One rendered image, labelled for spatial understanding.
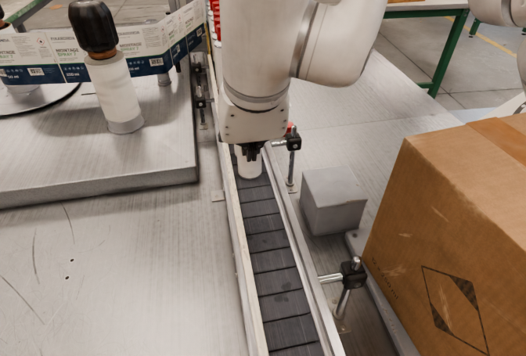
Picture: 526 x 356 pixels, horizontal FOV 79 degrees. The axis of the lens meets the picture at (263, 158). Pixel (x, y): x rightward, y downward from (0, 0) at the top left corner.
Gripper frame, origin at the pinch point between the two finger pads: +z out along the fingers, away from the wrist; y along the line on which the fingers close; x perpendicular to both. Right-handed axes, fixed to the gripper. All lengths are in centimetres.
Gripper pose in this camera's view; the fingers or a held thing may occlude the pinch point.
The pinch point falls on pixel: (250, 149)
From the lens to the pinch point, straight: 55.1
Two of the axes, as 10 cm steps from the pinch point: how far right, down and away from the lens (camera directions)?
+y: -9.8, 1.3, -1.6
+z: -0.8, 4.8, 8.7
